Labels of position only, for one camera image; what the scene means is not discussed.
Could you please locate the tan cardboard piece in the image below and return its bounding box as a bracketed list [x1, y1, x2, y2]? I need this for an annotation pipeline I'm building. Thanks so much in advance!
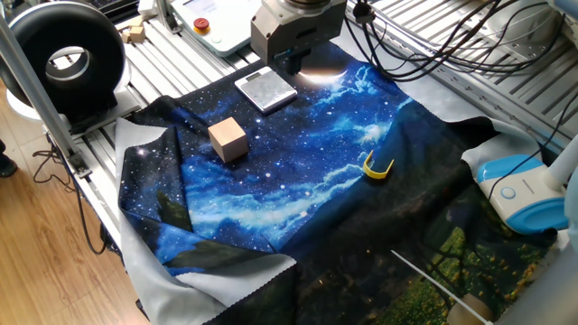
[446, 292, 494, 325]

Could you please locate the black ring light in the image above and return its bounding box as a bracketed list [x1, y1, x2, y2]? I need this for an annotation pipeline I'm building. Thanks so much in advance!
[0, 0, 132, 127]

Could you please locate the grey metal stand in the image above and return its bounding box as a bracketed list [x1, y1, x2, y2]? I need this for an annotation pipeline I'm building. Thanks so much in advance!
[155, 0, 182, 35]

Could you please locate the black shoe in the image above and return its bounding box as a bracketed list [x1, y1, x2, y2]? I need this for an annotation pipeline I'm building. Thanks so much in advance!
[0, 139, 19, 178]

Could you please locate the aluminium frame post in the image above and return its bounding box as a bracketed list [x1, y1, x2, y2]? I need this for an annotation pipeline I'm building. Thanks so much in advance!
[0, 15, 94, 180]

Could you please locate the aluminium profile rail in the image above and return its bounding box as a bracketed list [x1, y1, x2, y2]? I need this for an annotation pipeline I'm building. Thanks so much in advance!
[392, 53, 578, 154]

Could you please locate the silver digital scale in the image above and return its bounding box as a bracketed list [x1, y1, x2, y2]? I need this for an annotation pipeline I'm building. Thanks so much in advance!
[233, 66, 299, 114]

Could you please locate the galaxy print cloth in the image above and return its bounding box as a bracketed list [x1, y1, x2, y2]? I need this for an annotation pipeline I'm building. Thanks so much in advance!
[115, 40, 559, 325]

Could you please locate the black lamp cable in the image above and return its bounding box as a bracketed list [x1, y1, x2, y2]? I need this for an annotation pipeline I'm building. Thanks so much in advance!
[487, 91, 578, 200]

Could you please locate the white teach pendant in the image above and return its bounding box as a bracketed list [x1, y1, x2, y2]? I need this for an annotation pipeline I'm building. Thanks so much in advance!
[169, 0, 263, 58]

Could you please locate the thin white rod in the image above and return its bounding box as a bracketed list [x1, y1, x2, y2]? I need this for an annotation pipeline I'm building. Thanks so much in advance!
[390, 250, 493, 325]

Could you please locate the yellow U-shaped clip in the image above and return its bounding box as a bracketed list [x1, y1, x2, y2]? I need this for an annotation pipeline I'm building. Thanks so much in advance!
[362, 149, 396, 181]

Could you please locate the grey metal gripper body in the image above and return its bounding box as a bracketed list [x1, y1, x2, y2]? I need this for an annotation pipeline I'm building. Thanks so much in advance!
[250, 8, 349, 65]

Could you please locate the blue white lamp base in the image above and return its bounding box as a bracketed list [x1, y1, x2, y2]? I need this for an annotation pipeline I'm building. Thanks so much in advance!
[476, 133, 578, 236]

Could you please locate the wooden cube block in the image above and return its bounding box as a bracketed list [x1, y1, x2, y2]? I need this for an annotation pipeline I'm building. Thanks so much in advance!
[207, 116, 250, 164]

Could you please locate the black floor cable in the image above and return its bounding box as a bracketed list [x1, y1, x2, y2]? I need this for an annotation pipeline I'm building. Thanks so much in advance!
[31, 135, 109, 256]

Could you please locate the black cable bundle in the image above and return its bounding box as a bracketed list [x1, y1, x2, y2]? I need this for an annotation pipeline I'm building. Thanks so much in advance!
[345, 0, 568, 83]

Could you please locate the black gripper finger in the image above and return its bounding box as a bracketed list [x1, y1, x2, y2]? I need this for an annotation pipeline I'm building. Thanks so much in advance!
[275, 50, 297, 76]
[295, 48, 313, 76]

